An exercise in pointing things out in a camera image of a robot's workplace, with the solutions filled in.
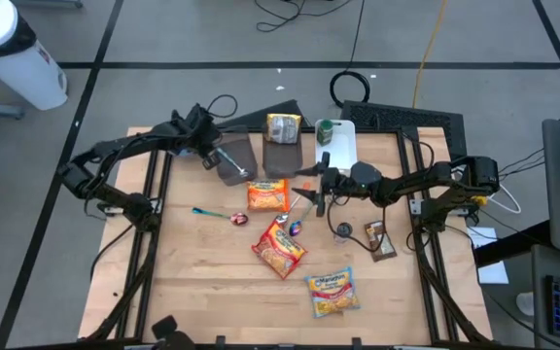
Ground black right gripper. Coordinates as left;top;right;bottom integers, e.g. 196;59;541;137
291;151;353;218

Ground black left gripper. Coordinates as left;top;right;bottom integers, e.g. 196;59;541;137
172;103;227;171

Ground orange ramen packet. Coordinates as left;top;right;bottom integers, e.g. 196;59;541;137
245;178;291;214

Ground green-lid spice jar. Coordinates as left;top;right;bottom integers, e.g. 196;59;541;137
315;118;335;147

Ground black-lid purple-label spice jar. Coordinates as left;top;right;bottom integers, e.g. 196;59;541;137
333;222;354;245

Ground teal-handled reddish spoon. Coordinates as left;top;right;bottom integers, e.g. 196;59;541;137
191;206;250;228

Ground clear plastic bin left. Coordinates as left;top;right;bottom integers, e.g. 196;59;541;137
216;124;261;188

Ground grey plastic bin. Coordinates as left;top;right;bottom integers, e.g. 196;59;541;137
262;121;304;180

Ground white plastic bin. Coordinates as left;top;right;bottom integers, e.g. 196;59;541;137
313;119;359;177

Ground black wedge panel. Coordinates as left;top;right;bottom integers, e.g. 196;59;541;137
214;98;313;130

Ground red ramen packet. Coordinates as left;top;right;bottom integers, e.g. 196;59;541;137
251;219;308;281

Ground brown snack bar packet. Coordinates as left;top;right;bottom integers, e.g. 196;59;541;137
363;219;399;263

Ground blue-edged ramen packet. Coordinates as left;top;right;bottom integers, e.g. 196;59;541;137
303;265;362;320

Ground black blocky object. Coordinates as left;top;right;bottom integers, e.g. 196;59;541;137
151;314;196;350

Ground white paper sheet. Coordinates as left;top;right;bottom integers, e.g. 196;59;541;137
467;226;510;286

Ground white trash bin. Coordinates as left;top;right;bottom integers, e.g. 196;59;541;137
0;0;69;112

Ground white computer mouse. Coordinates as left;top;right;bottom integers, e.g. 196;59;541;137
515;291;536;318

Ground orange-handled spoon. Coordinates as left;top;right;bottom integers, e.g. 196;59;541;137
275;182;311;226

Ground green-handled iridescent spoon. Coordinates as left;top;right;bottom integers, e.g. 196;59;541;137
288;201;316;238

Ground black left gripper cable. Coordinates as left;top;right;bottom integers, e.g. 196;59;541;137
205;93;239;121

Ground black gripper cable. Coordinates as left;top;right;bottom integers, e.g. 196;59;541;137
205;93;239;121
326;206;388;254

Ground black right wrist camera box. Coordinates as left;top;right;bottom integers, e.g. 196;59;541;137
350;160;384;191

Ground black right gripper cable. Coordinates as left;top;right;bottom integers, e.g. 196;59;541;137
326;206;388;254

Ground coiled black cable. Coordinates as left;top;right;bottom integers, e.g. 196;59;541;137
329;0;371;109

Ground black aluminium table frame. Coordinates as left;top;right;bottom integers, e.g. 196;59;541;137
85;109;493;350

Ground black floor cables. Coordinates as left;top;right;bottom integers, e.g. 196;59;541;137
253;0;354;34

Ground yellow cable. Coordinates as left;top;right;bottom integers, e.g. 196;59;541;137
411;0;449;109

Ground white cable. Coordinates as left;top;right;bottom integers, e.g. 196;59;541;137
491;184;523;215

